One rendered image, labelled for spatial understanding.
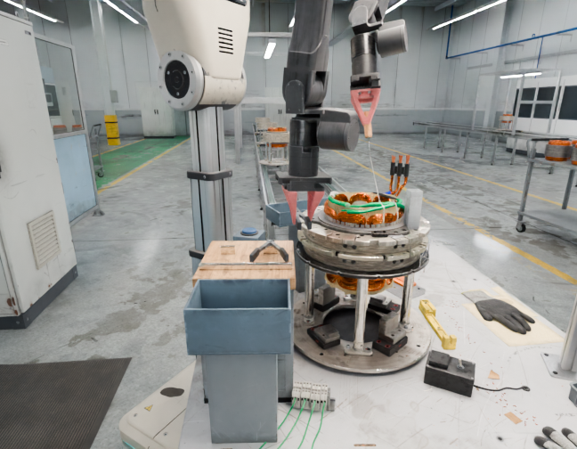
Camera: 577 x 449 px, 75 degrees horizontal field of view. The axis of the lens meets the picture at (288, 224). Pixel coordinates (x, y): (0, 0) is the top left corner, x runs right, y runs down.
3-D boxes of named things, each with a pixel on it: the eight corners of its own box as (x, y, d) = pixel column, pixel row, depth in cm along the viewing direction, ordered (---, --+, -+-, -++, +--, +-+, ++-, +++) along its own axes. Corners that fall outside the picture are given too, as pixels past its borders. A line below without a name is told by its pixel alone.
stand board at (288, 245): (296, 289, 69) (296, 278, 69) (192, 290, 69) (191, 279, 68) (292, 249, 88) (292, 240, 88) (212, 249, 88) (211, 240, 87)
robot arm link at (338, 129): (308, 79, 72) (285, 80, 65) (366, 78, 66) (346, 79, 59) (308, 142, 76) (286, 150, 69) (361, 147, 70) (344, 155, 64)
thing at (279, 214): (329, 272, 138) (332, 196, 129) (345, 284, 128) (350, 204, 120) (267, 285, 128) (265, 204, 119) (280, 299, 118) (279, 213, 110)
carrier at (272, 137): (267, 159, 411) (267, 130, 402) (301, 160, 398) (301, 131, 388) (251, 164, 377) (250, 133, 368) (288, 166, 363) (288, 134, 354)
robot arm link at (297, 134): (299, 112, 73) (284, 112, 69) (331, 114, 70) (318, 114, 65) (298, 149, 75) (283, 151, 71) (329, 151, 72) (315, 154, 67)
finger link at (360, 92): (380, 128, 91) (378, 90, 91) (382, 119, 84) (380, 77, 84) (352, 131, 92) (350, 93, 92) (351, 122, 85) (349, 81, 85)
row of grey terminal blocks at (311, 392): (335, 397, 79) (336, 381, 78) (334, 415, 74) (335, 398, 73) (288, 391, 81) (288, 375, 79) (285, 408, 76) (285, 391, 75)
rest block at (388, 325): (377, 337, 93) (379, 318, 91) (390, 328, 96) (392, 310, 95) (393, 345, 89) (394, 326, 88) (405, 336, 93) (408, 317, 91)
